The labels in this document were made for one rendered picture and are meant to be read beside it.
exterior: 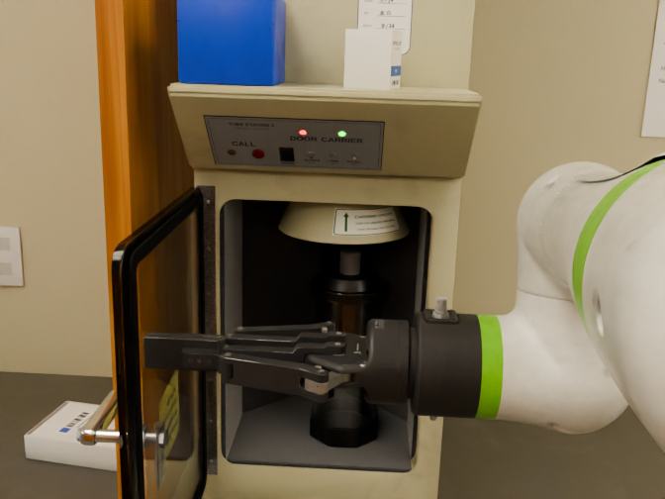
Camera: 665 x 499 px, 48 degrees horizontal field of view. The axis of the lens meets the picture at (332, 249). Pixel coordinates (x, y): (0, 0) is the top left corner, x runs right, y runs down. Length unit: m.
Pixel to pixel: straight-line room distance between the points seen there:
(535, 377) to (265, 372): 0.23
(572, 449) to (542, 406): 0.65
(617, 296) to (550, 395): 0.40
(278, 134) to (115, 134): 0.17
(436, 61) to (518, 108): 0.47
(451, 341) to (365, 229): 0.32
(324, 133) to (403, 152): 0.09
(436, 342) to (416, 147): 0.27
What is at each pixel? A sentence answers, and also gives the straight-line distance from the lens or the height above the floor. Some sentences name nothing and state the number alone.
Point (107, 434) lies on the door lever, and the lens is 0.73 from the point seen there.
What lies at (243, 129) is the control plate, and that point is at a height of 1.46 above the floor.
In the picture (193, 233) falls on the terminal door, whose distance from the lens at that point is 0.87.
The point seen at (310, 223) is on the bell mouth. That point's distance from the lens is 0.94.
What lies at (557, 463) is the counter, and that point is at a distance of 1.26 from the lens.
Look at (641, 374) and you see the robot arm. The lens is 0.24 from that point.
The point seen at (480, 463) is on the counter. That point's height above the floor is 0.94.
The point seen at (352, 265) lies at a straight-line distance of 1.01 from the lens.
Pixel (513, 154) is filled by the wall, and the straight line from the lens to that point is 1.35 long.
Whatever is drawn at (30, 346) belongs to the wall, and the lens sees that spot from 1.57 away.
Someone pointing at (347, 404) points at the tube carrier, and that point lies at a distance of 1.05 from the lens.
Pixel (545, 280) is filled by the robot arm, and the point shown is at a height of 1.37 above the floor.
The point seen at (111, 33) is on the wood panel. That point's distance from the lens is 0.84.
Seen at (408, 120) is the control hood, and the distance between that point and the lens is 0.80.
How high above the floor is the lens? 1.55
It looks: 15 degrees down
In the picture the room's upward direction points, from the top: 2 degrees clockwise
